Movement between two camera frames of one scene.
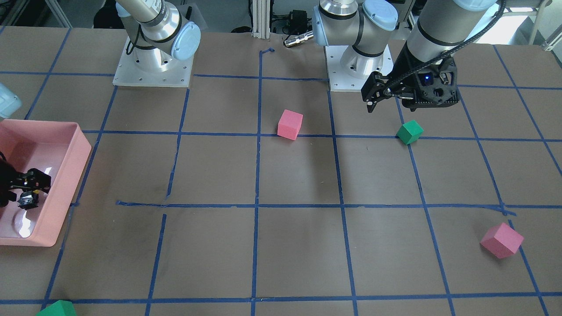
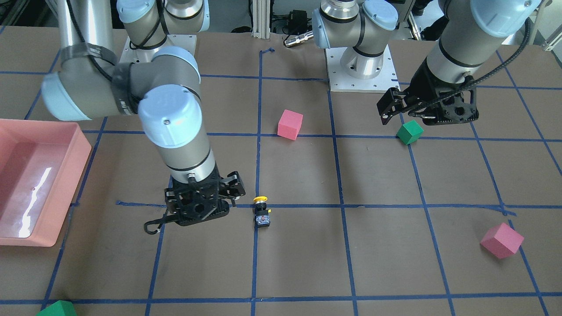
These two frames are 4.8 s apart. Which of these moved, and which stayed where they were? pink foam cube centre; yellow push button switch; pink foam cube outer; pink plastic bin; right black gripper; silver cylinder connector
Moved: right black gripper; yellow push button switch
Stayed: pink foam cube outer; pink foam cube centre; silver cylinder connector; pink plastic bin
